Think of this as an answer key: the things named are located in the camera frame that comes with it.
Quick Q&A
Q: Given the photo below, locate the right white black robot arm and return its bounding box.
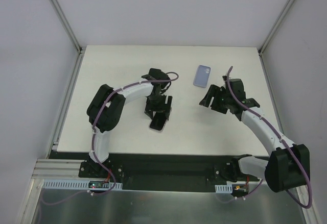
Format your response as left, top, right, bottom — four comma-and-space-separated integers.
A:
199, 77, 310, 192

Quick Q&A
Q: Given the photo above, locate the right aluminium frame post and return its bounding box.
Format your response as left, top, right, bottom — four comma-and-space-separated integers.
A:
258, 0, 297, 57

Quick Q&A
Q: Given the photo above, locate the left white slotted cable duct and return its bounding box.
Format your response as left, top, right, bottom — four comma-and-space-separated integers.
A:
43, 180, 123, 191

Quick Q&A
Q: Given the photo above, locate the left aluminium frame post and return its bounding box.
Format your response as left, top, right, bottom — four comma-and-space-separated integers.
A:
49, 0, 83, 54

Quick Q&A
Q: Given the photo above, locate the white slotted cable duct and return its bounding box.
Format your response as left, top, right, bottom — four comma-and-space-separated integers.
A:
215, 184, 233, 194
43, 180, 123, 191

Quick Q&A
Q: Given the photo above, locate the aluminium frame post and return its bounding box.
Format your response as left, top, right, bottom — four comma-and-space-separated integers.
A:
49, 0, 83, 54
258, 0, 297, 57

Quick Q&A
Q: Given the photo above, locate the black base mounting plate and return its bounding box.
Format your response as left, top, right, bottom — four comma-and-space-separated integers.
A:
50, 152, 259, 192

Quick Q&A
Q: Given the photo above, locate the aluminium extrusion rail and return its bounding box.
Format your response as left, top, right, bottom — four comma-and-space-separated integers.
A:
32, 159, 83, 179

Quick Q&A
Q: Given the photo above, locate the right white slotted cable duct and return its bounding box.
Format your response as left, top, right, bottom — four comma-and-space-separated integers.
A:
215, 184, 233, 194

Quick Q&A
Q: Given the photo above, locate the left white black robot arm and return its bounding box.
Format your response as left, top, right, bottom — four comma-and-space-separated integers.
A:
86, 68, 179, 178

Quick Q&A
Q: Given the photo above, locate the phone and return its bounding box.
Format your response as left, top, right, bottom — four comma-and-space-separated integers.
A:
149, 112, 167, 131

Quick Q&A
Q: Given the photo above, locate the lilac silicone phone case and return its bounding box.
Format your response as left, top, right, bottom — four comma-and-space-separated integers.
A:
193, 65, 211, 88

